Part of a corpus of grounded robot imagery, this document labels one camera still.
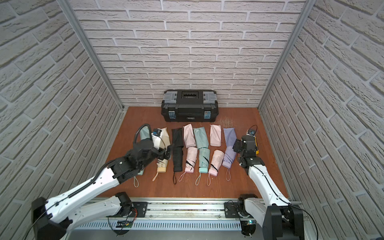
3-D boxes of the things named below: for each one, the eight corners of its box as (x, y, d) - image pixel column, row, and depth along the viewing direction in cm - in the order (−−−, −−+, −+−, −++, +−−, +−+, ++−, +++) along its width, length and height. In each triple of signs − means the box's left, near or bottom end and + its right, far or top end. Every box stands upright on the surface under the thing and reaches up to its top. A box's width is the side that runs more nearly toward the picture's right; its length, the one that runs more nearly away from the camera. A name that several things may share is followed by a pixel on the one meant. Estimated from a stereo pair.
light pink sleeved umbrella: (208, 174, 87) (208, 172, 85) (212, 151, 97) (212, 149, 94) (221, 177, 86) (221, 175, 84) (223, 153, 96) (224, 151, 93)
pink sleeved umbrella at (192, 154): (179, 181, 84) (178, 179, 82) (187, 148, 98) (187, 146, 95) (191, 183, 83) (191, 182, 81) (198, 150, 97) (199, 148, 95)
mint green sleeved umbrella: (198, 173, 86) (198, 171, 85) (198, 149, 96) (198, 148, 95) (210, 173, 86) (211, 172, 85) (209, 149, 96) (209, 148, 95)
